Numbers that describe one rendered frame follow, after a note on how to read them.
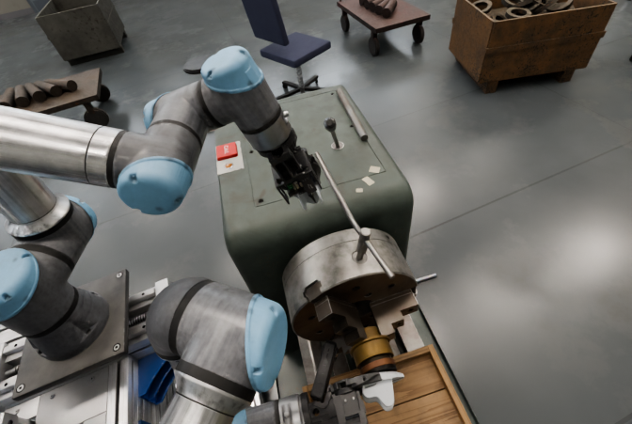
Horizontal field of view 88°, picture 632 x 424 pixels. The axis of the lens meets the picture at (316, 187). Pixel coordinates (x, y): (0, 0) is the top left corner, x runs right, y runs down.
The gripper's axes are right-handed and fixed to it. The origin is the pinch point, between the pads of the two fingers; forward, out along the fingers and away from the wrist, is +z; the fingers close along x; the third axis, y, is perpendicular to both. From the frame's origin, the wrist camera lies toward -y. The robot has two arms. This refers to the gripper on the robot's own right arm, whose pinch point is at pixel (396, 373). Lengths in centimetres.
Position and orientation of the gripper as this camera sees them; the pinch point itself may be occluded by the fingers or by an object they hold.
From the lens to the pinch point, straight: 80.1
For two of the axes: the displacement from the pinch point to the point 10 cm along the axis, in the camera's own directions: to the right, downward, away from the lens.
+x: -1.2, -6.9, -7.1
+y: 2.3, 6.8, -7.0
